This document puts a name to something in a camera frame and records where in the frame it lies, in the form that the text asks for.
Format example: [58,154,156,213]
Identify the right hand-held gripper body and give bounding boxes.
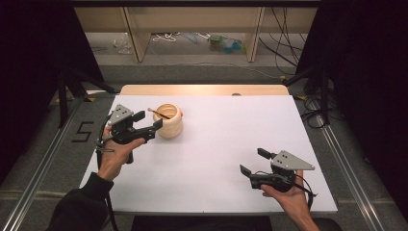
[248,149,317,193]

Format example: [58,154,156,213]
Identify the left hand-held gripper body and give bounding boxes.
[106,103,158,165]

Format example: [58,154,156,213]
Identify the black-handled makeup brush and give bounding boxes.
[146,107,171,120]

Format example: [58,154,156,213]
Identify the cream ribbed cup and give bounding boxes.
[152,102,185,140]

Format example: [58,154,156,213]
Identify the person's left hand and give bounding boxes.
[96,124,146,183]

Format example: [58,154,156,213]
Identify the person's right hand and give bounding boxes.
[260,169,311,220]

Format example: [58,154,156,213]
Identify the white table sheet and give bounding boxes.
[69,94,339,215]

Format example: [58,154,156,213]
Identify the black metal stand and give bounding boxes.
[282,63,332,126]
[57,67,119,129]

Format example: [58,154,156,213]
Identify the clear plastic bag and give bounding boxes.
[112,32,134,55]

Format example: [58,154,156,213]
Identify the colourful plastic toy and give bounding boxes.
[208,34,247,55]

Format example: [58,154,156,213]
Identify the wooden shelf unit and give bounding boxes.
[74,6,319,64]

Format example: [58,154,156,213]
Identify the black curtain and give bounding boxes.
[295,0,408,215]
[0,0,106,186]

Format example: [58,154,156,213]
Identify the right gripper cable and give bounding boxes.
[254,170,319,212]

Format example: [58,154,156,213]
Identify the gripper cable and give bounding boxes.
[254,170,319,212]
[94,114,120,231]

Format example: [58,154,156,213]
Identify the black cables on floor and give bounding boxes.
[298,76,336,130]

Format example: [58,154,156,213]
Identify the aluminium rail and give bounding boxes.
[308,95,382,231]
[1,95,85,231]

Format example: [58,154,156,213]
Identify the white rope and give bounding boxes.
[151,32,181,43]

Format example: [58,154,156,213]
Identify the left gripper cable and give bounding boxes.
[94,114,120,231]

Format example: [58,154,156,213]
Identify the hanging black cables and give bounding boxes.
[258,7,321,77]

